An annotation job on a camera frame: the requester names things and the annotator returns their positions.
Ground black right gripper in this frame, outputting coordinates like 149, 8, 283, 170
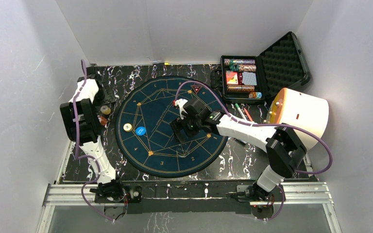
170, 113, 202, 145

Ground blue small blind button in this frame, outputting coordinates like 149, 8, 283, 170
136, 126, 147, 136

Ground cream poker chip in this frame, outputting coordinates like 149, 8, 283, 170
123, 123, 133, 132

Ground blue patterned card deck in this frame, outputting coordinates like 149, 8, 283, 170
234, 138, 247, 146

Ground red poker chip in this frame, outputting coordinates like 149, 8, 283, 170
98, 116, 108, 126

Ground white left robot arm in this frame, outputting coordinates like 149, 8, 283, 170
60, 75, 126, 202

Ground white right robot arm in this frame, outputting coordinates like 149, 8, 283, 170
170, 99, 306, 202

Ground clear plastic dealer button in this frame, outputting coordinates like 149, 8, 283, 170
176, 144, 190, 158

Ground round blue poker mat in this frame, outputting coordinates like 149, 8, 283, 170
115, 76, 230, 178

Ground red triangle marker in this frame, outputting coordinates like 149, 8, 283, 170
191, 84, 202, 94

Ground green marker pen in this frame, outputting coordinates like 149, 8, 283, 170
235, 103, 247, 120

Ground poker chip row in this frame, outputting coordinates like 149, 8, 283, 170
223, 59, 255, 66
227, 84, 255, 93
229, 65, 256, 72

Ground red card deck box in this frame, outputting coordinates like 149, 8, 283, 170
225, 71, 239, 84

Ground orange marker pen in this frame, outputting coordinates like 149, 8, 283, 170
244, 108, 253, 122

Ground short poker chip stack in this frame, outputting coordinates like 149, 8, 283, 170
248, 92, 262, 100

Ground top poker chip row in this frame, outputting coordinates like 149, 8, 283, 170
223, 59, 255, 66

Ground black foam-lined carrying case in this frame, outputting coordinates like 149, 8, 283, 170
211, 32, 311, 104

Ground blue card deck in case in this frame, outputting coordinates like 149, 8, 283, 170
242, 72, 257, 86

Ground white cylindrical drum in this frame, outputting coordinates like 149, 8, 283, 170
263, 88, 329, 138

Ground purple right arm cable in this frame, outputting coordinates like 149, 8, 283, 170
175, 80, 333, 222

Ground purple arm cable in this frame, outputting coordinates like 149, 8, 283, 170
175, 80, 333, 222
72, 59, 117, 222

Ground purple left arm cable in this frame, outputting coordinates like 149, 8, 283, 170
72, 59, 117, 222

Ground aluminium mounting rail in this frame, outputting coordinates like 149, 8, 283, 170
37, 181, 341, 233

